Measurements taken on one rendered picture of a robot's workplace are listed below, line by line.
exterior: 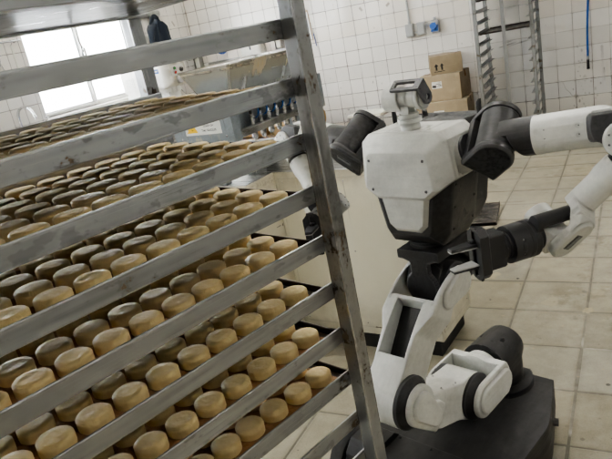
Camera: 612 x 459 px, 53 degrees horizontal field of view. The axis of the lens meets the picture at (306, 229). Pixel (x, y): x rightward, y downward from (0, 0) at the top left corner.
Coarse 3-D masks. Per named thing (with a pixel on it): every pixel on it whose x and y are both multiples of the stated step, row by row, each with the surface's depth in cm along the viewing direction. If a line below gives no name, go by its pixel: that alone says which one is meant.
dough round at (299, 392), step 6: (294, 384) 114; (300, 384) 114; (306, 384) 114; (288, 390) 113; (294, 390) 113; (300, 390) 112; (306, 390) 112; (288, 396) 112; (294, 396) 111; (300, 396) 111; (306, 396) 111; (288, 402) 112; (294, 402) 111; (300, 402) 111; (306, 402) 112
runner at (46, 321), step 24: (312, 192) 104; (264, 216) 96; (192, 240) 87; (216, 240) 90; (144, 264) 82; (168, 264) 85; (96, 288) 77; (120, 288) 80; (48, 312) 73; (72, 312) 75; (0, 336) 69; (24, 336) 71
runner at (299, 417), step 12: (348, 372) 115; (336, 384) 113; (348, 384) 115; (324, 396) 111; (300, 408) 106; (312, 408) 108; (288, 420) 104; (300, 420) 106; (276, 432) 102; (288, 432) 104; (264, 444) 101; (276, 444) 103; (240, 456) 97; (252, 456) 99
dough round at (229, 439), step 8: (216, 440) 103; (224, 440) 103; (232, 440) 102; (216, 448) 101; (224, 448) 101; (232, 448) 100; (240, 448) 102; (216, 456) 101; (224, 456) 100; (232, 456) 100
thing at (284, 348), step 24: (288, 336) 116; (312, 336) 112; (240, 360) 109; (264, 360) 107; (288, 360) 108; (216, 384) 105; (240, 384) 101; (168, 408) 98; (192, 408) 101; (216, 408) 97; (144, 432) 96; (168, 432) 93; (96, 456) 90; (120, 456) 89; (144, 456) 89
